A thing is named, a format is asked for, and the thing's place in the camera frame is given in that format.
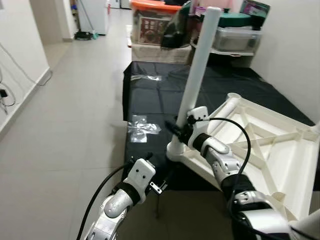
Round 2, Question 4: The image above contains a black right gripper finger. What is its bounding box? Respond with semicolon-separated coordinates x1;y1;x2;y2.
164;120;184;139

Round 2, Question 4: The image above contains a white plastic table top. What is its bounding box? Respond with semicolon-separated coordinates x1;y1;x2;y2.
167;92;320;222

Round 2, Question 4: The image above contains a clear tape patch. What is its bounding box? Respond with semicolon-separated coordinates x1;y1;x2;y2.
127;115;162;144

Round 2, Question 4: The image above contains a black tablecloth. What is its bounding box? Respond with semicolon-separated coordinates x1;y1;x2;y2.
122;61;320;192

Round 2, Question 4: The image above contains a beige patterned ledge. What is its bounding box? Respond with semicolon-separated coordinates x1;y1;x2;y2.
130;44;193;65

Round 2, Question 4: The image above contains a black plastic bag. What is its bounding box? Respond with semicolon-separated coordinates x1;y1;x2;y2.
161;2;194;50

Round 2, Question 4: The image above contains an orange-lidded clear storage box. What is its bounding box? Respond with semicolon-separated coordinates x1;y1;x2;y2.
131;0;182;47

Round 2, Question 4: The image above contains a clear plastic storage box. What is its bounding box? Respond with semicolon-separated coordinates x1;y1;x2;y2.
212;27;263;54

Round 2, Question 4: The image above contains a green round lid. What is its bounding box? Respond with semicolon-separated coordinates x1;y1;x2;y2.
217;9;254;29

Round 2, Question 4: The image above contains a black floor cleaning device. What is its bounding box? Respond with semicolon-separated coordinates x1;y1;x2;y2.
74;31;99;41

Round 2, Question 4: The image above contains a pink plastic box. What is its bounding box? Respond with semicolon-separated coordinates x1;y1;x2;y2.
192;0;246;16

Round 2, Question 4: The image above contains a white appliance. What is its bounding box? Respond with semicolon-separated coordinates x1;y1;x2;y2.
80;0;109;35

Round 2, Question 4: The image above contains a dark printed toy box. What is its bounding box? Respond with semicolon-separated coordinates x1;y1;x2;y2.
240;0;271;21

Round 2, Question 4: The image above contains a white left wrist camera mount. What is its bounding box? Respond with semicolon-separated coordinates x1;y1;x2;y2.
124;158;157;203

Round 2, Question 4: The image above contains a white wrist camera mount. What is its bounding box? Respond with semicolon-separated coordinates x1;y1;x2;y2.
124;158;157;203
186;106;211;139

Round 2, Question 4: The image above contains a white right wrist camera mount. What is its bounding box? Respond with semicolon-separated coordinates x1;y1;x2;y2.
186;106;211;139

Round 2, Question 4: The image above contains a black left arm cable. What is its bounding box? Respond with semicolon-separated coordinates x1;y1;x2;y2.
76;162;132;240

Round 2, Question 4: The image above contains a black wall cable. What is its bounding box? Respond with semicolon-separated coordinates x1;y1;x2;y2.
0;70;17;108
0;42;53;87

